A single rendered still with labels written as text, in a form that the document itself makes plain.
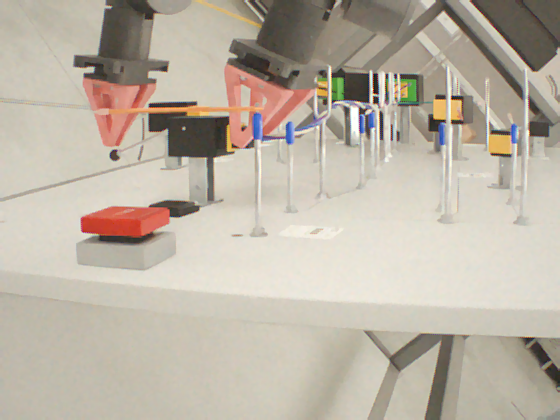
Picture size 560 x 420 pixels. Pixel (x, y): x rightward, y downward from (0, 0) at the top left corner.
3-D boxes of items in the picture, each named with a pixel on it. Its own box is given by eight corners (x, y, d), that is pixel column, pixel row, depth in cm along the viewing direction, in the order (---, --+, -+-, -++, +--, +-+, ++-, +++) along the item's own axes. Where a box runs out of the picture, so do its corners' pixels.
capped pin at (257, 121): (249, 233, 61) (248, 102, 59) (268, 233, 61) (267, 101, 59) (248, 237, 60) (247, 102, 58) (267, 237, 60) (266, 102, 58)
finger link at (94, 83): (157, 147, 82) (168, 66, 80) (120, 154, 76) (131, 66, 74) (110, 137, 85) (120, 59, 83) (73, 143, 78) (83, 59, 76)
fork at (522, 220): (531, 226, 63) (535, 68, 60) (513, 225, 63) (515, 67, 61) (530, 222, 65) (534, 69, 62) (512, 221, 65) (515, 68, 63)
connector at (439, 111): (461, 119, 115) (461, 100, 115) (458, 120, 113) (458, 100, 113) (436, 118, 117) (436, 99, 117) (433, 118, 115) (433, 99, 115)
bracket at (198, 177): (203, 199, 79) (202, 152, 78) (223, 201, 78) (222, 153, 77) (181, 206, 75) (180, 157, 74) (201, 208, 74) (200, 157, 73)
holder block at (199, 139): (188, 152, 78) (188, 115, 78) (235, 153, 76) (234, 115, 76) (167, 156, 75) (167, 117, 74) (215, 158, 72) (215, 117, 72)
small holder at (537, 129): (507, 152, 134) (507, 119, 133) (547, 154, 132) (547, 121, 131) (508, 154, 130) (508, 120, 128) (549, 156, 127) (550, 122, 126)
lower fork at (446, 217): (456, 223, 65) (457, 65, 62) (436, 222, 65) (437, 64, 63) (456, 219, 66) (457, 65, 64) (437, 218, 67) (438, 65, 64)
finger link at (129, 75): (149, 149, 81) (161, 66, 79) (112, 155, 75) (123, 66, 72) (103, 138, 83) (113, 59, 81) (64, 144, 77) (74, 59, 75)
